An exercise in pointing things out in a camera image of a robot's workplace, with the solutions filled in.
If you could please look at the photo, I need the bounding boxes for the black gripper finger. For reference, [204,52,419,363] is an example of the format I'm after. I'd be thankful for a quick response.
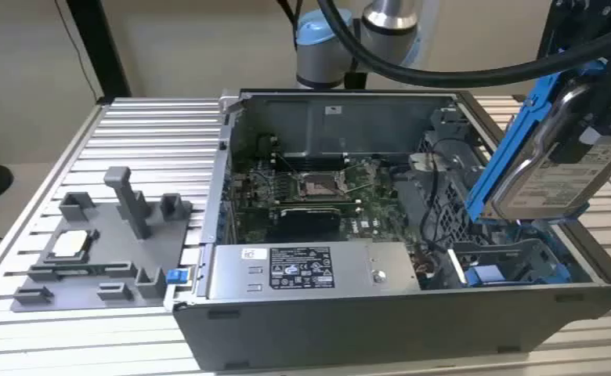
[546,117,600,165]

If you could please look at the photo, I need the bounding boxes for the hard disk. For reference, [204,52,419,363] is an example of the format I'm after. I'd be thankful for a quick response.
[463,58,611,229]

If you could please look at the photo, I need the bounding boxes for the grey metal disk bay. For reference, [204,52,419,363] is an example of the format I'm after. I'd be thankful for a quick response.
[407,128,501,238]

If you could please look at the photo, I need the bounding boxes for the blue disk carrier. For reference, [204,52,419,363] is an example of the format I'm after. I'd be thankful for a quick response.
[463,266,513,288]

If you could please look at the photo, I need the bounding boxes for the green motherboard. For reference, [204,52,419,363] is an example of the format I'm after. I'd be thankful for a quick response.
[230,155,422,244]

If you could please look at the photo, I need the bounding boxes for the CPU socket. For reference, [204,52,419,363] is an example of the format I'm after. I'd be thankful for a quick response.
[294,171,349,199]

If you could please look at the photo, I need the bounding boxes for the black installed RAM sticks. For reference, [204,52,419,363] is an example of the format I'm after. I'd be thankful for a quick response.
[275,151,349,172]

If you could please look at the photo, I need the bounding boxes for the black graphics card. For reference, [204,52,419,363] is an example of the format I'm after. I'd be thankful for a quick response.
[267,207,343,242]

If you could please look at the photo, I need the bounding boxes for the dark grey PC case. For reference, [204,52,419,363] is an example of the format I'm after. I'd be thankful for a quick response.
[162,88,611,371]

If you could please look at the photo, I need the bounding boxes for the silver power supply unit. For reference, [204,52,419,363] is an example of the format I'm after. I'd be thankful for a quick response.
[204,241,423,302]

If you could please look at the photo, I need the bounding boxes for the grey parts rack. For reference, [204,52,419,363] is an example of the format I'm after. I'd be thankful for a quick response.
[11,166,198,314]

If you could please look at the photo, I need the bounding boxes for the green RAM stick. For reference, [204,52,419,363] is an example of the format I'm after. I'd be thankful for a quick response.
[47,264,129,273]

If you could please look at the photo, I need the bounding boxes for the silver CPU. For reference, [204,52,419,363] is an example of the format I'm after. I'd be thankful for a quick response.
[55,231,91,256]

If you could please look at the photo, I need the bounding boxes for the thin black wire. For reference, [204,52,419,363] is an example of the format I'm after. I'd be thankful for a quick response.
[418,136,474,247]

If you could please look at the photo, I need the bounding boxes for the black upright frame post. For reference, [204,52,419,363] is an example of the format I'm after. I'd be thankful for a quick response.
[64,0,132,99]

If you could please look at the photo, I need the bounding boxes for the thin black wall cable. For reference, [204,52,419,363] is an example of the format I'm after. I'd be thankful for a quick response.
[52,0,101,105]

